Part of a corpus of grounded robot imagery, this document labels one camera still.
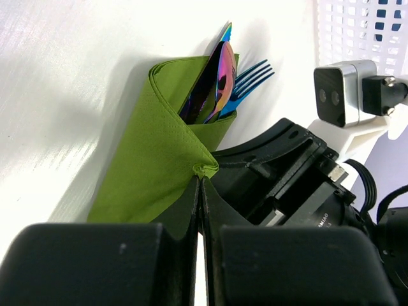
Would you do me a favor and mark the white plastic basket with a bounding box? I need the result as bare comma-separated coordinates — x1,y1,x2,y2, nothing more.
316,0,407,76

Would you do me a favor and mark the iridescent blue fork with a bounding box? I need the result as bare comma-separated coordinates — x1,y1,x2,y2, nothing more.
219,59,275,119

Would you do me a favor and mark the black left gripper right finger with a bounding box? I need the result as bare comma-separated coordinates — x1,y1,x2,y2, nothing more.
200,178,398,305

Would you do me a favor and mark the green paper napkin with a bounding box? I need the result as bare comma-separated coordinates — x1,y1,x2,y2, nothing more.
87,56,235,223

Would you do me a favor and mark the blue rolled napkin bundle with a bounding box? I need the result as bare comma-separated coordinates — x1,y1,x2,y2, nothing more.
374,8,405,43

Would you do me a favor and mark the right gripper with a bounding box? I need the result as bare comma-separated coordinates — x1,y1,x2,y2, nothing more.
211,118,357,227

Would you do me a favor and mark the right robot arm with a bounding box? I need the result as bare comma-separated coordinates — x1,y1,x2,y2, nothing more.
212,119,407,292

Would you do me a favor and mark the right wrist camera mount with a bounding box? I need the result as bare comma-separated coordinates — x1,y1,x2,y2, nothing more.
309,60,407,161

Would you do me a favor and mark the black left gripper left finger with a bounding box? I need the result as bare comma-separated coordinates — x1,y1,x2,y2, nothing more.
1,177,200,305

